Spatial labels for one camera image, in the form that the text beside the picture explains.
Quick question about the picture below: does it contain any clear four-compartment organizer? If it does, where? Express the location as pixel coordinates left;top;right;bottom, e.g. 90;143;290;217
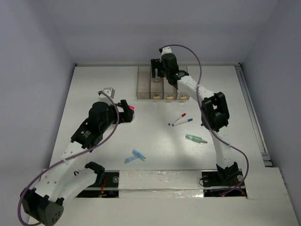
136;66;190;101

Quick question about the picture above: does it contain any blue cap whiteboard marker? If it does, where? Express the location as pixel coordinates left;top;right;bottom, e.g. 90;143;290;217
172;118;193;127

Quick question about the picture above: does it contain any red cap whiteboard marker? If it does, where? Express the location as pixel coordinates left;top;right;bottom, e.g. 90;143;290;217
168;113;186;126

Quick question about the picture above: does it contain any green transparent utility knife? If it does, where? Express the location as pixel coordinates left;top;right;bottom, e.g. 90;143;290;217
185;134;207;144

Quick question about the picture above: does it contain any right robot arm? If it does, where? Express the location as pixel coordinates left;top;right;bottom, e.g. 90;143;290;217
150;53;242;187

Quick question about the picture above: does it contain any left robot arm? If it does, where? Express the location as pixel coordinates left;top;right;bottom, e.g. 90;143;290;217
17;99;134;226

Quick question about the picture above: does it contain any blue transparent utility knife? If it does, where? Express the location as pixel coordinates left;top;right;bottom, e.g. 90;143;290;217
133;150;146;160

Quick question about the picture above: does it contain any light blue utility knife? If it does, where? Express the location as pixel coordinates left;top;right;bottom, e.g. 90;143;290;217
124;155;138;163

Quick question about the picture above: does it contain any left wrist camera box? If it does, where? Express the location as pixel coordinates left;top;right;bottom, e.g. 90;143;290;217
98;88;115;99

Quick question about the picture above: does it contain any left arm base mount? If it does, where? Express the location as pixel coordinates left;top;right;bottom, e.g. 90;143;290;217
77;171;119;198

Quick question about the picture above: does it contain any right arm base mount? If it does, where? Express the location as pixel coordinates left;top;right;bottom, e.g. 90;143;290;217
199;171;247;197

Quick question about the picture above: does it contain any aluminium rail right edge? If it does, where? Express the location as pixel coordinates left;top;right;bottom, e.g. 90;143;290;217
235;66;274;168

